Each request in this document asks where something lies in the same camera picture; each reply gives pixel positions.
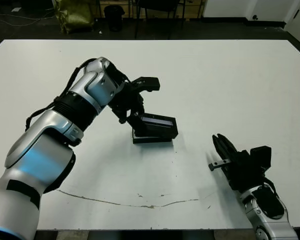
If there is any black box base white insert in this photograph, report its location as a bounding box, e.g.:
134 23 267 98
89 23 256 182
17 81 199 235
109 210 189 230
132 134 174 145

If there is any yellow-green plastic sack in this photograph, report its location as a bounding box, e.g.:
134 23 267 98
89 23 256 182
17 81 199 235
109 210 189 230
53 0 95 35

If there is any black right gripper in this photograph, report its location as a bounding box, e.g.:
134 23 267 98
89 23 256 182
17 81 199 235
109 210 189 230
207 133 265 193

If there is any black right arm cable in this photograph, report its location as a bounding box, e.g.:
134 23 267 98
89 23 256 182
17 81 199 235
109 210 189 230
261 173 284 203

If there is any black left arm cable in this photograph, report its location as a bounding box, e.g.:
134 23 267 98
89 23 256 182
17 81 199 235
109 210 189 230
24 58 96 131

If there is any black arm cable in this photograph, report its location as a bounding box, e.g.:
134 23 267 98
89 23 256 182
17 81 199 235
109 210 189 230
261 173 284 203
24 58 96 131

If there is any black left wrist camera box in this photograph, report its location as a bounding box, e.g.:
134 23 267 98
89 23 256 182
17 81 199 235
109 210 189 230
131 76 161 94

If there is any white floor cable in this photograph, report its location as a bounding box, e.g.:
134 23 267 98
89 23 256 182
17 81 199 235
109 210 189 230
0 11 60 28

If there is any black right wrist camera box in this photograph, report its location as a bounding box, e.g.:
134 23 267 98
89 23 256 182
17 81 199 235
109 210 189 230
249 145 273 172

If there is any black box lid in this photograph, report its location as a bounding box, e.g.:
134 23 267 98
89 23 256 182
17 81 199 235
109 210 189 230
132 112 179 141

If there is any small black bin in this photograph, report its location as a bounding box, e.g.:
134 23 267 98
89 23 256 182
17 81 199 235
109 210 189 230
103 5 125 32

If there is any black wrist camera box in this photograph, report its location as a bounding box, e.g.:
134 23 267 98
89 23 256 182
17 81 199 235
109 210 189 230
249 145 273 172
131 76 161 94

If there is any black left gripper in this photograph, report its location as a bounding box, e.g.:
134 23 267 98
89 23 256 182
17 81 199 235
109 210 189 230
108 83 148 138

